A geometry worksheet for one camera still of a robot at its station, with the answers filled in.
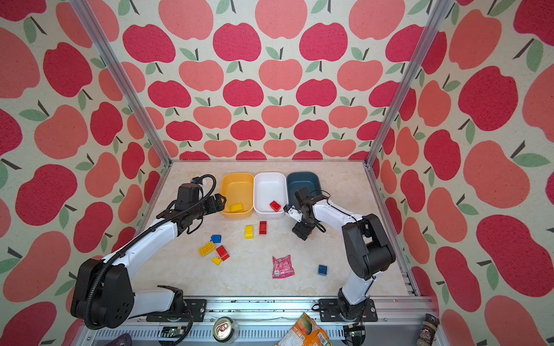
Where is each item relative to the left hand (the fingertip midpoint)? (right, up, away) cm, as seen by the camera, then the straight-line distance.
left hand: (222, 201), depth 87 cm
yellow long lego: (-6, -20, 0) cm, 21 cm away
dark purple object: (-25, -41, -21) cm, 53 cm away
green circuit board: (-13, -43, -16) cm, 47 cm away
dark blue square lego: (+40, -26, -5) cm, 48 cm away
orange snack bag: (+32, -41, -19) cm, 55 cm away
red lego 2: (0, -21, -1) cm, 21 cm away
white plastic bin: (+19, +5, +21) cm, 29 cm away
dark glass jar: (+71, -39, -20) cm, 84 cm away
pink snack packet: (+25, -25, -5) cm, 36 cm away
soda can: (+8, -35, -26) cm, 44 cm away
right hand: (+38, -11, +6) cm, 40 cm away
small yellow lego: (-2, -24, -2) cm, 24 cm away
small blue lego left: (-4, -17, +5) cm, 18 cm away
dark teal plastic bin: (+33, +9, +23) cm, 42 cm away
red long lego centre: (+16, -12, +7) cm, 22 cm away
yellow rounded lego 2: (+11, -14, +6) cm, 19 cm away
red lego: (+22, -4, +14) cm, 26 cm away
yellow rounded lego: (+4, -4, +13) cm, 15 cm away
